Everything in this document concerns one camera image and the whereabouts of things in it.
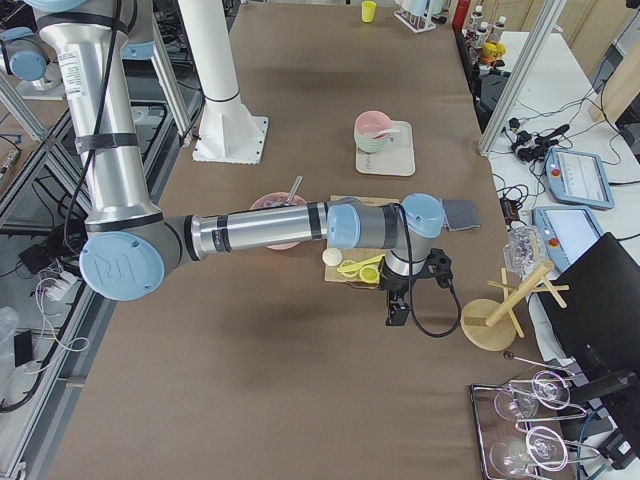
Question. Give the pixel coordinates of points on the black monitor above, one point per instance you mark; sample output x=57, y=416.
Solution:
x=599, y=327

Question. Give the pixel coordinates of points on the upper wine glass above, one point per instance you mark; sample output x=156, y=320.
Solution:
x=520, y=399

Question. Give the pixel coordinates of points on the metal ice scoop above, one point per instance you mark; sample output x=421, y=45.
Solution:
x=293, y=190

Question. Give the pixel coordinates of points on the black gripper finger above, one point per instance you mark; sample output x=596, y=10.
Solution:
x=397, y=314

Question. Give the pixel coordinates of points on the small pink bowl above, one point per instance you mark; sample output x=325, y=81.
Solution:
x=372, y=120

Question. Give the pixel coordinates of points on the teach pendant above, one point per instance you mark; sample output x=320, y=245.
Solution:
x=567, y=232
x=578, y=178

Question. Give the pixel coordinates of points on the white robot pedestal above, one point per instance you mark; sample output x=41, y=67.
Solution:
x=228, y=132

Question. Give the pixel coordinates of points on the wooden cup tree stand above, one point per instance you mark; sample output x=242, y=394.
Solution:
x=493, y=326

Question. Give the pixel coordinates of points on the wine glass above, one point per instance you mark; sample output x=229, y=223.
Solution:
x=520, y=399
x=542, y=450

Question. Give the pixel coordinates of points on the white rack with cups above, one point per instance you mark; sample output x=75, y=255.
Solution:
x=417, y=15

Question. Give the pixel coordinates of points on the yellow plastic knife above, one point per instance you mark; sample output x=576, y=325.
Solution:
x=349, y=266

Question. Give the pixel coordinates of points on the lower wine glass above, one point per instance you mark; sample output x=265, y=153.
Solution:
x=542, y=450

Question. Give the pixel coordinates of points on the white plastic spoon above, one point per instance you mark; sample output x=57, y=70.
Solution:
x=380, y=133

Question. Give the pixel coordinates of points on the upper teach pendant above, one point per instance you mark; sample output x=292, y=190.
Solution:
x=578, y=178

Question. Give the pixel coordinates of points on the stacked green bowls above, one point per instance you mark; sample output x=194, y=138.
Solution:
x=368, y=144

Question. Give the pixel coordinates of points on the lower teach pendant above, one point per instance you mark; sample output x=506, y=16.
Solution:
x=567, y=232

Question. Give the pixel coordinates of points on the cream rabbit tray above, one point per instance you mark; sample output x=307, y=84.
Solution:
x=396, y=158

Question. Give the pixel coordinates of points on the black wire glass rack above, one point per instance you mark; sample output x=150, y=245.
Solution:
x=517, y=427

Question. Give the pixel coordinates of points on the pink bowl with ice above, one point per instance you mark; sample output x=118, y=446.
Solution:
x=278, y=199

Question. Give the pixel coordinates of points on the clear glass mug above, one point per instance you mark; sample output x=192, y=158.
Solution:
x=524, y=250

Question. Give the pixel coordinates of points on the yellow cup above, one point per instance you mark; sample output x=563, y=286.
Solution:
x=368, y=11

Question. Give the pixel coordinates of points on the white garlic bulb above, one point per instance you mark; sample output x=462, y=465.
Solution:
x=332, y=257

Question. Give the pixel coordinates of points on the lemon half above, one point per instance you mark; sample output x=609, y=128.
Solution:
x=369, y=274

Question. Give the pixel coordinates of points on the grey folded cloth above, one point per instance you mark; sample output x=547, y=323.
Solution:
x=460, y=215

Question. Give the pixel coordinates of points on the aluminium frame post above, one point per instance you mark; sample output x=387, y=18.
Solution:
x=529, y=54

